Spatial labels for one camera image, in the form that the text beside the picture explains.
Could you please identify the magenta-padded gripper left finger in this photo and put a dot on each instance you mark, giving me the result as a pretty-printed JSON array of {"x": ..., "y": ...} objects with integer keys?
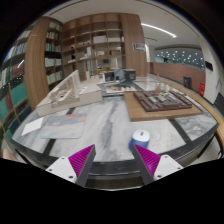
[{"x": 81, "y": 160}]

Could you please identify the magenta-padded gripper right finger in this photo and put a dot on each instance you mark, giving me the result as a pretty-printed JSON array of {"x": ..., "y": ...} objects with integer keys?
[{"x": 148, "y": 160}]

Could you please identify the blue and white computer mouse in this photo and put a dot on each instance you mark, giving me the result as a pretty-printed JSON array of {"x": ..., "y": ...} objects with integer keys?
[{"x": 140, "y": 136}]

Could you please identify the brown building model on board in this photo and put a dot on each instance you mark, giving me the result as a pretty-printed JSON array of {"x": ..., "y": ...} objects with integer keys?
[{"x": 160, "y": 103}]

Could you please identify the white paper sheet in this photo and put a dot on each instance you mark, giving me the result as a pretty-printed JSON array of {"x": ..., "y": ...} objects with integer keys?
[{"x": 32, "y": 126}]

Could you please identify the white stepped architectural model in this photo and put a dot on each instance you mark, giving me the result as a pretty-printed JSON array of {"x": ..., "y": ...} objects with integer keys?
[{"x": 71, "y": 95}]

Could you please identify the round pale site model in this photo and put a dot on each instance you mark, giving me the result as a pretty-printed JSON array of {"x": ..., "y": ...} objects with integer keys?
[{"x": 148, "y": 84}]

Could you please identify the grey house model on base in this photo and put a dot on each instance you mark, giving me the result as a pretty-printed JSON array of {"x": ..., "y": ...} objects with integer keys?
[{"x": 120, "y": 76}]

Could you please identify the dark bookshelf with white books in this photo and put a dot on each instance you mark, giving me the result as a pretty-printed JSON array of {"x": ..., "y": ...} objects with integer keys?
[{"x": 52, "y": 56}]

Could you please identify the bookshelf with colourful books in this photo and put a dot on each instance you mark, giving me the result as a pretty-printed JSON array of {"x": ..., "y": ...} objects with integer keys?
[{"x": 13, "y": 76}]

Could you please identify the group of small ceiling lights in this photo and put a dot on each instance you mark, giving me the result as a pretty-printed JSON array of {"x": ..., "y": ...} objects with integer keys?
[{"x": 181, "y": 57}]

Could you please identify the wooden open shelf unit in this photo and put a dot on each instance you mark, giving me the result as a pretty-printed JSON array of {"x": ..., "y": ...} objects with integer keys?
[{"x": 100, "y": 40}]

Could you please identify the long ceiling light strip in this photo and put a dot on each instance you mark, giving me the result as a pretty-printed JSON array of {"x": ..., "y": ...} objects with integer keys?
[{"x": 159, "y": 29}]

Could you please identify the red wall sign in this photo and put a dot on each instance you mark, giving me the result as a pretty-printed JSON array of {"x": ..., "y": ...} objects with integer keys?
[{"x": 202, "y": 89}]

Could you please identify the black wall display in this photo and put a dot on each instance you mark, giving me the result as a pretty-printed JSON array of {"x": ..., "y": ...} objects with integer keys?
[{"x": 209, "y": 65}]

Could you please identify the framed wall poster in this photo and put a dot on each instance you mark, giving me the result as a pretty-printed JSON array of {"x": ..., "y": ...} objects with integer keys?
[{"x": 139, "y": 46}]

